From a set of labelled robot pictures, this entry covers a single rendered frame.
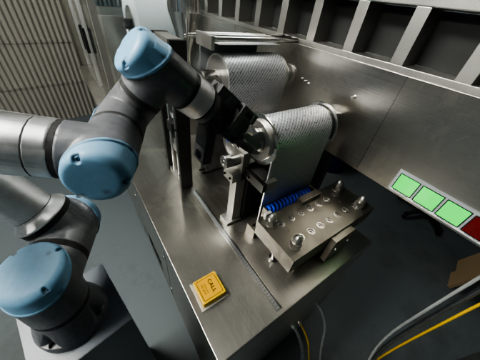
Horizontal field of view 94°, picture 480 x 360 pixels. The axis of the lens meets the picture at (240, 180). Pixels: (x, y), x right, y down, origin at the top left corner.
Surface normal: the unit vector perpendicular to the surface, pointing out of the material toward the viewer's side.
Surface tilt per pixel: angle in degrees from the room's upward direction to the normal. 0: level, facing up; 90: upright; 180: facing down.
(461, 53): 90
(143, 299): 0
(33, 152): 66
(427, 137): 90
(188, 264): 0
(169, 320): 0
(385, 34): 90
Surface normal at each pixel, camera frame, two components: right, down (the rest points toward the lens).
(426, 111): -0.82, 0.29
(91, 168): 0.19, 0.65
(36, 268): 0.13, -0.67
